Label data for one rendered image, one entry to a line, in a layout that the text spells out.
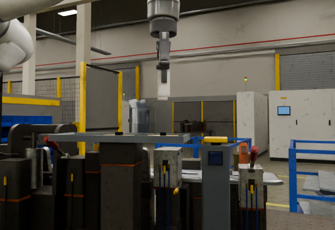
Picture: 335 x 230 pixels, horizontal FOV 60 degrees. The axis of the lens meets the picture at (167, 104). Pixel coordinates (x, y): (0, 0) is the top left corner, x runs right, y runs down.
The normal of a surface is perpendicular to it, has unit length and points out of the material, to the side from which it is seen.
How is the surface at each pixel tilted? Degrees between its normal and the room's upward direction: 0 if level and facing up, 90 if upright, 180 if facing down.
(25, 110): 90
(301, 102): 90
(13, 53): 118
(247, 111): 90
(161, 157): 90
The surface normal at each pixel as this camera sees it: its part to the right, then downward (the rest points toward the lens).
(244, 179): -0.19, -0.04
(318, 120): -0.41, -0.04
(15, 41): 0.85, 0.45
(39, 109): 0.91, -0.02
